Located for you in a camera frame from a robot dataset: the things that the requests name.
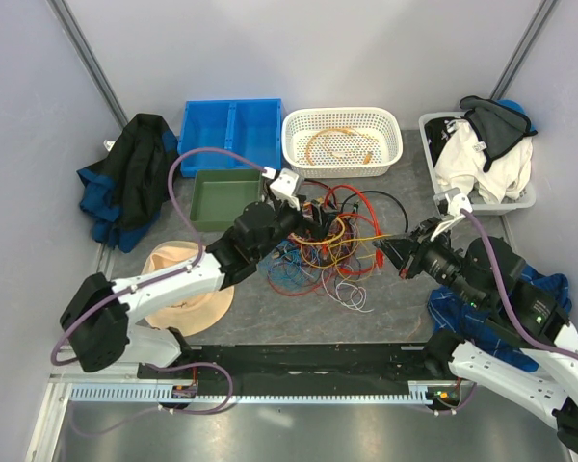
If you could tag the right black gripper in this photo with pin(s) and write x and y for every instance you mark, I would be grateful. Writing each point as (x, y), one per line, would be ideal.
(398, 249)

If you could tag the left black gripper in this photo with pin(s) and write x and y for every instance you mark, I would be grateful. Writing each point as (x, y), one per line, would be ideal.
(318, 227)

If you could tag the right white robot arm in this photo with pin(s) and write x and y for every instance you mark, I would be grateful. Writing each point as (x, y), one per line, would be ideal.
(487, 277)

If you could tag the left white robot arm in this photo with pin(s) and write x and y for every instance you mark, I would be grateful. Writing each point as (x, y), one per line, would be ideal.
(101, 322)

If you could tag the blue plaid shirt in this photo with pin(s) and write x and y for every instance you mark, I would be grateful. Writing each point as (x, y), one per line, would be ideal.
(448, 311)

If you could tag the white perforated plastic basket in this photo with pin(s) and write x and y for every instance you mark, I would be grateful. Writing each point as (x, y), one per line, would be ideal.
(341, 142)

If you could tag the grey laundry bin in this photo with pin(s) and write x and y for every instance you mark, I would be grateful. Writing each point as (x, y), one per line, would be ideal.
(527, 197)

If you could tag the green plastic tray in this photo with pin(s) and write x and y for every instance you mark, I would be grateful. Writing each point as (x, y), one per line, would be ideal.
(220, 196)

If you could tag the white cloth in bin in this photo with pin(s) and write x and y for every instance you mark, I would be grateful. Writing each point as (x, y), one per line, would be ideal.
(461, 164)

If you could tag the blue divided plastic bin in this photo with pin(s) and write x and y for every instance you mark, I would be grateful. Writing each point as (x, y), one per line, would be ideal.
(250, 128)

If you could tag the beige bucket hat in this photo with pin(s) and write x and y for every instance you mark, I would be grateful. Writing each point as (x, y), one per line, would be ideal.
(190, 315)

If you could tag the dark grey cloth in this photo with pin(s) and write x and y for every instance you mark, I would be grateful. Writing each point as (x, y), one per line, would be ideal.
(500, 128)

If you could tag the black and blue jacket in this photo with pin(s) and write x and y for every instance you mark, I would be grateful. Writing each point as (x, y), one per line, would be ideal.
(125, 191)

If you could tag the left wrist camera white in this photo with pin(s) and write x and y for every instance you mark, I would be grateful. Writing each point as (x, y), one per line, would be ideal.
(283, 186)

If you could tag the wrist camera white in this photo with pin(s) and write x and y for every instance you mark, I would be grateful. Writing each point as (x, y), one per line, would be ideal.
(453, 205)
(283, 186)

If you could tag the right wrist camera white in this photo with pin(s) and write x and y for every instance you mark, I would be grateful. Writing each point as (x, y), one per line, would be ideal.
(453, 205)

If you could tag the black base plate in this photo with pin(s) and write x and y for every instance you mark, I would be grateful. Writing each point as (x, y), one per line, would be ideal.
(393, 361)

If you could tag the grey slotted cable duct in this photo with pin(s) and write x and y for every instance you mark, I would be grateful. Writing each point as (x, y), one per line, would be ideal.
(300, 391)

